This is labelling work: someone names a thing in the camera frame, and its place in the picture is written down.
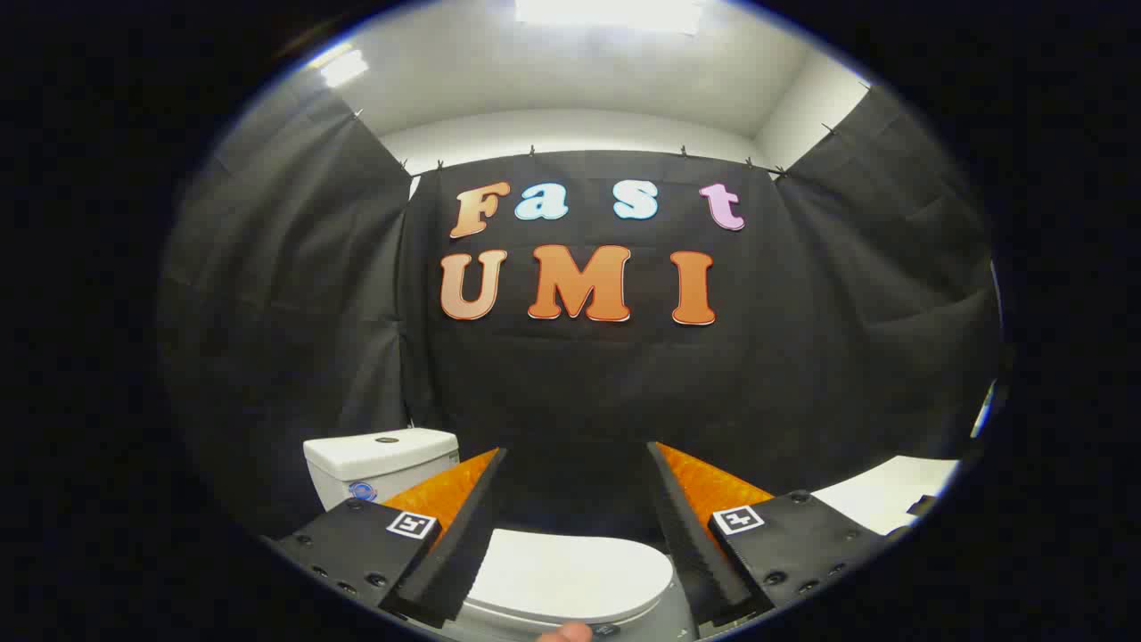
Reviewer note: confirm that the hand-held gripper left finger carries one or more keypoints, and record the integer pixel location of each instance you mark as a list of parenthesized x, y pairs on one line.
[(463, 544)]

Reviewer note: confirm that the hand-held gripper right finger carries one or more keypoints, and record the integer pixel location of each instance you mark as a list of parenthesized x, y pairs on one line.
[(691, 544)]

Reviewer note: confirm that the white toilet lid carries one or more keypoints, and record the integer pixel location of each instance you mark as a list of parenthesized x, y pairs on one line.
[(570, 571)]

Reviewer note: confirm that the white toilet tank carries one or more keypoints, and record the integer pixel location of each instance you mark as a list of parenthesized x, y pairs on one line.
[(374, 464)]

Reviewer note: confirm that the black backdrop cloth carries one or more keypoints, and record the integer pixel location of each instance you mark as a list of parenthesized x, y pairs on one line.
[(579, 383)]

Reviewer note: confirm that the white cabinet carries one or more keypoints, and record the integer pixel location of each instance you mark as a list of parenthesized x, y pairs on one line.
[(882, 495)]

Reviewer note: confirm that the small dark object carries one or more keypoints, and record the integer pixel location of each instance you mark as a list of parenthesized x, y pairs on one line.
[(923, 506)]

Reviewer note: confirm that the small ceiling light panel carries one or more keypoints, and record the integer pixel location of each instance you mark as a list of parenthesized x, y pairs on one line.
[(343, 68)]

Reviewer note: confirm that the large ceiling light panel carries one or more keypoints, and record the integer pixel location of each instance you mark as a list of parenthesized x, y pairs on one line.
[(606, 12)]

